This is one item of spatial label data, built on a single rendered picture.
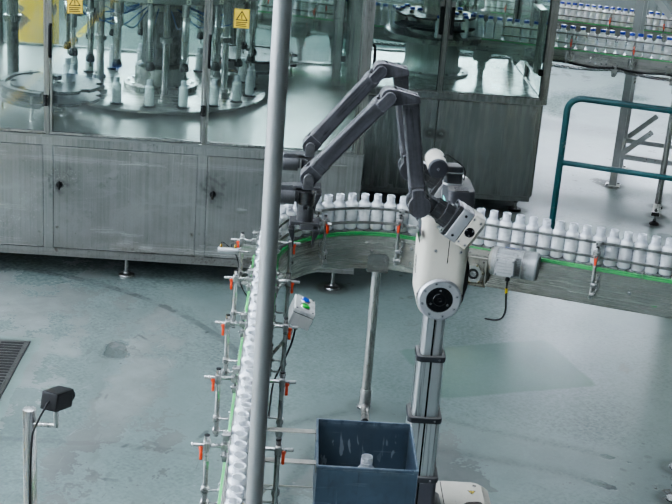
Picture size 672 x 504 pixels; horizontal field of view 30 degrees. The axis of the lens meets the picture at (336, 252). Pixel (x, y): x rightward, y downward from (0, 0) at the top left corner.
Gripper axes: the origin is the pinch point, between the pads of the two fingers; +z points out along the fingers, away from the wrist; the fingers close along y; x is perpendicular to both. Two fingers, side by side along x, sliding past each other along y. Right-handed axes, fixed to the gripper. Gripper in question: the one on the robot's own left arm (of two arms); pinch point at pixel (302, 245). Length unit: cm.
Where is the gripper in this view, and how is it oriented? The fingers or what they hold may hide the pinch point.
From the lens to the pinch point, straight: 430.5
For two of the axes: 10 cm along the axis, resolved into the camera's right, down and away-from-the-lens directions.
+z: -1.0, 9.4, 3.3
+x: -0.1, -3.3, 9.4
